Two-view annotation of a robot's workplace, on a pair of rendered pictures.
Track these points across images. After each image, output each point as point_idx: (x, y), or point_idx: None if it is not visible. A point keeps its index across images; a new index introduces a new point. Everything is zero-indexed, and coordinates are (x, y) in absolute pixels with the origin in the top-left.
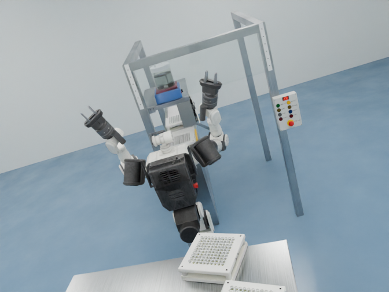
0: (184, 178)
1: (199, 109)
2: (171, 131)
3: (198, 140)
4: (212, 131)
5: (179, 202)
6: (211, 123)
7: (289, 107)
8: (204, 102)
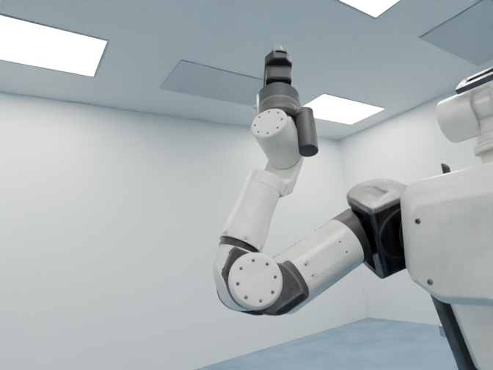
0: None
1: (288, 122)
2: (437, 106)
3: (391, 179)
4: (269, 225)
5: None
6: (292, 181)
7: None
8: (299, 106)
